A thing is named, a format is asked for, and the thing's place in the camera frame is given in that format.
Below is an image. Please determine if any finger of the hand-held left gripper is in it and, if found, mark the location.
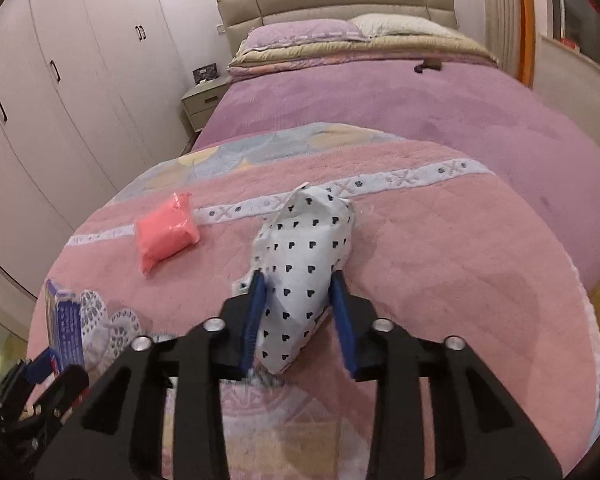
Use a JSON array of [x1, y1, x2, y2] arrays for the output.
[[0, 346, 60, 401], [30, 364, 90, 428]]

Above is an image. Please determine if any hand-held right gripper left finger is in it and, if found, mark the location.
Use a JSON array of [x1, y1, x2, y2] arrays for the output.
[[55, 270, 270, 480]]

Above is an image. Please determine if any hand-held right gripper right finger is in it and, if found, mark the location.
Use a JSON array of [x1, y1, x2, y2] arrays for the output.
[[328, 270, 563, 480]]

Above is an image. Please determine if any printed box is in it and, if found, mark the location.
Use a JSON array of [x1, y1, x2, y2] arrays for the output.
[[45, 279, 87, 368]]

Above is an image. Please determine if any white heart-print bag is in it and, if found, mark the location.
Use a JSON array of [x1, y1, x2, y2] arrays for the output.
[[232, 185, 356, 376]]

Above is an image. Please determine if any pink packet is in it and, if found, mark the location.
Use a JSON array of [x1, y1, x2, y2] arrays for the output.
[[135, 191, 201, 277]]

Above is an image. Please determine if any white lace-pattern wrapper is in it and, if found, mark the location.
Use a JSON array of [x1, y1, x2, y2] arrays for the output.
[[80, 287, 153, 361]]

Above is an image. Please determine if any pink elephant printed blanket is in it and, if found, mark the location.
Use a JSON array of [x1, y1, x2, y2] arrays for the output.
[[27, 122, 600, 480]]

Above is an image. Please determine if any grey nightstand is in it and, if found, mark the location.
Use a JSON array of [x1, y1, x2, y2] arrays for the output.
[[180, 74, 231, 136]]

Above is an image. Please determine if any purple bedspread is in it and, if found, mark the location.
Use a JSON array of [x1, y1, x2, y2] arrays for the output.
[[192, 57, 600, 291]]

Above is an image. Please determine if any beige folded quilt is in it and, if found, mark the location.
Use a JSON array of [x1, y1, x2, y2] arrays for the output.
[[227, 35, 498, 81]]

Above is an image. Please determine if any purple pillow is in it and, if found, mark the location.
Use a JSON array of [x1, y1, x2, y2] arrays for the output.
[[242, 19, 370, 53]]

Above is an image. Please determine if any white wardrobe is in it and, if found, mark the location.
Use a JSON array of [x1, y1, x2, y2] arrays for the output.
[[0, 0, 196, 301]]

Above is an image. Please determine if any white pillow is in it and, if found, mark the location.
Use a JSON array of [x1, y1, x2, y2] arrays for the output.
[[350, 13, 461, 40]]

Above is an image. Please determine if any beige upholstered headboard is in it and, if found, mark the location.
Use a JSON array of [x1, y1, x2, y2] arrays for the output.
[[216, 0, 460, 56]]

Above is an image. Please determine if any beige and orange curtain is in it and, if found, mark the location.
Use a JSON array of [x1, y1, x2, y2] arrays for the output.
[[480, 0, 537, 86]]

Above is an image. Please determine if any white windowsill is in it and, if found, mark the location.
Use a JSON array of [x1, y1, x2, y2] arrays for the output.
[[535, 35, 600, 91]]

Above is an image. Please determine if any small dark picture frame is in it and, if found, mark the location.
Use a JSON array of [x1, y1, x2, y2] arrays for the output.
[[192, 62, 218, 85]]

